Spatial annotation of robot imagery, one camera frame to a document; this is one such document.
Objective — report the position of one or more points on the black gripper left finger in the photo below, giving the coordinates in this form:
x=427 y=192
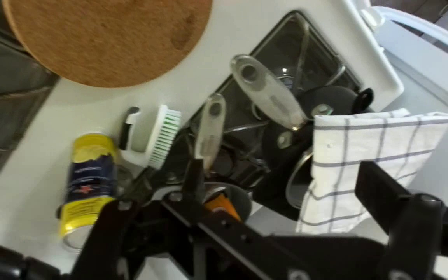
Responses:
x=131 y=228

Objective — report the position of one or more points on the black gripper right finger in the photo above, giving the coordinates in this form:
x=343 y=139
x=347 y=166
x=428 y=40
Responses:
x=416 y=234

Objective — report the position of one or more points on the white checkered towel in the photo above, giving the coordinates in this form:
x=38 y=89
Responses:
x=338 y=172

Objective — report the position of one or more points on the white gas stove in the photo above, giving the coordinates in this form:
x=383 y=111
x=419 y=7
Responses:
x=224 y=36

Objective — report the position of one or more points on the yellow and blue can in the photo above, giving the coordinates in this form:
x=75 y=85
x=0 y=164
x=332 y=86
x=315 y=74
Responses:
x=91 y=181

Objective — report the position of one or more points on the white brush green bristles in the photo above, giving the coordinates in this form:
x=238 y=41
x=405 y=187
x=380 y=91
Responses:
x=156 y=138

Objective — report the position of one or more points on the orange paper package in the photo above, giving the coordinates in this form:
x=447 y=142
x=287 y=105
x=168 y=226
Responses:
x=223 y=206

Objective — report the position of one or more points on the dark cooking pot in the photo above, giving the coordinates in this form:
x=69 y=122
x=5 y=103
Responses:
x=243 y=200

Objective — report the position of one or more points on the white refrigerator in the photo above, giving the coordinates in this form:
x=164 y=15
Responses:
x=436 y=99

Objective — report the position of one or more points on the black dish rack container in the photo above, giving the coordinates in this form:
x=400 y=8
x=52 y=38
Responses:
x=302 y=49

